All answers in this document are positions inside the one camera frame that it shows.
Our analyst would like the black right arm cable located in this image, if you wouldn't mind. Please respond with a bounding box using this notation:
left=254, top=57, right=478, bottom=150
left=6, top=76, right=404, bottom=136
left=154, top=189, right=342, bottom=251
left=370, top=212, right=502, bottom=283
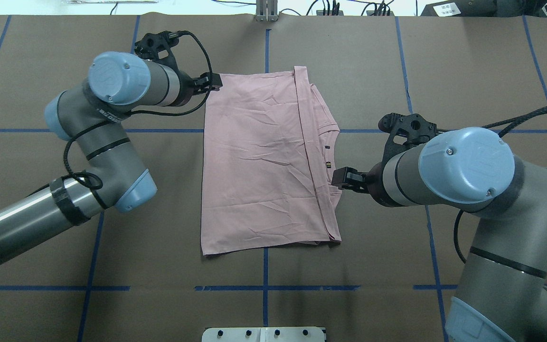
left=453, top=95, right=547, bottom=264

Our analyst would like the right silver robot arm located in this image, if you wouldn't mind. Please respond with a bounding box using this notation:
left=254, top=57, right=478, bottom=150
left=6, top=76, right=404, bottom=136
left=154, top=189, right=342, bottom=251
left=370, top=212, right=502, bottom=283
left=332, top=113, right=547, bottom=342

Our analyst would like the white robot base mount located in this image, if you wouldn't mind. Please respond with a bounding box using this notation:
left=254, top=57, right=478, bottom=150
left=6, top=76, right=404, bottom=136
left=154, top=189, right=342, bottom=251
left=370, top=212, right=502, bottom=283
left=201, top=326, right=328, bottom=342

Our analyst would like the aluminium frame post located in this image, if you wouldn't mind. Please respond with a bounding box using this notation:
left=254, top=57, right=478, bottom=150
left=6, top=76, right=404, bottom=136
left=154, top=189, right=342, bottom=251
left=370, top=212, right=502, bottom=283
left=255, top=0, right=279, bottom=22

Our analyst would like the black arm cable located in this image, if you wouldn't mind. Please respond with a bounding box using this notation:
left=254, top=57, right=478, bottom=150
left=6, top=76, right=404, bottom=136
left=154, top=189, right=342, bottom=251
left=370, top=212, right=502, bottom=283
left=63, top=30, right=214, bottom=209
left=453, top=95, right=547, bottom=264

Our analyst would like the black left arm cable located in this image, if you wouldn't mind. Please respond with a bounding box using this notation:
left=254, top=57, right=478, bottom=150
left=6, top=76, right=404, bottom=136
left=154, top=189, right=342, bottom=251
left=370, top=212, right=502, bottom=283
left=63, top=30, right=214, bottom=209

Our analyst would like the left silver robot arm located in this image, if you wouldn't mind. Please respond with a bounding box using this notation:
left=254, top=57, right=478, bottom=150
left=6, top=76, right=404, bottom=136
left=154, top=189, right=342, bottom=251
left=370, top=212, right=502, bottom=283
left=0, top=30, right=222, bottom=266

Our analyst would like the pink Snoopy t-shirt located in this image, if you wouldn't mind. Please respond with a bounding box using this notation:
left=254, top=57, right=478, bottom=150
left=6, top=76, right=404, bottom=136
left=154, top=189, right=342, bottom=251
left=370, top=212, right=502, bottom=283
left=200, top=66, right=342, bottom=256

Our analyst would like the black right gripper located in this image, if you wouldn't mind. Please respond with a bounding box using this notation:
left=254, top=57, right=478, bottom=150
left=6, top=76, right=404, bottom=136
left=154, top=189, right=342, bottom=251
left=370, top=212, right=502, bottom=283
left=331, top=113, right=438, bottom=207

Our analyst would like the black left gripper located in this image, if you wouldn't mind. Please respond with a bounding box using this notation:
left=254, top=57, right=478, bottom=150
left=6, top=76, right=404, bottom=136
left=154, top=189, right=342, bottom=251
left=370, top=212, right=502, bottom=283
left=134, top=31, right=222, bottom=106

